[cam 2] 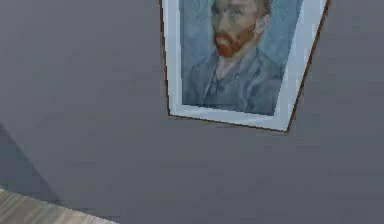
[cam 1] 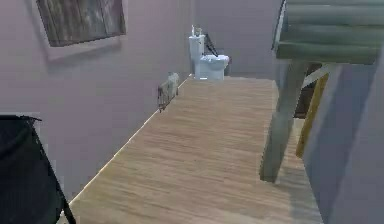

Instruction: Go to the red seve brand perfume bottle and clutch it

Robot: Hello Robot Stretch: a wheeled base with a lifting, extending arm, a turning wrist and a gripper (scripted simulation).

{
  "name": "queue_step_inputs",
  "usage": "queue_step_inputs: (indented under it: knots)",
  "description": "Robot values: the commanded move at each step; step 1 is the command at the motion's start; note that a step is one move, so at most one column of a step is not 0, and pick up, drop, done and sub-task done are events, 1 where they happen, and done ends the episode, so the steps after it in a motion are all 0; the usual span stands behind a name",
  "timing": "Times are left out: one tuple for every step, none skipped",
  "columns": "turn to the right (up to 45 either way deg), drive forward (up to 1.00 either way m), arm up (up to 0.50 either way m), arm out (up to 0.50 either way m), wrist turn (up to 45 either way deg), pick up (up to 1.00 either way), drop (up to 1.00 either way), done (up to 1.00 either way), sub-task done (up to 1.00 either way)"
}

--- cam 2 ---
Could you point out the framed portrait painting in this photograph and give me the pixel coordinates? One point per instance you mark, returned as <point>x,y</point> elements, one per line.
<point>233,66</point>

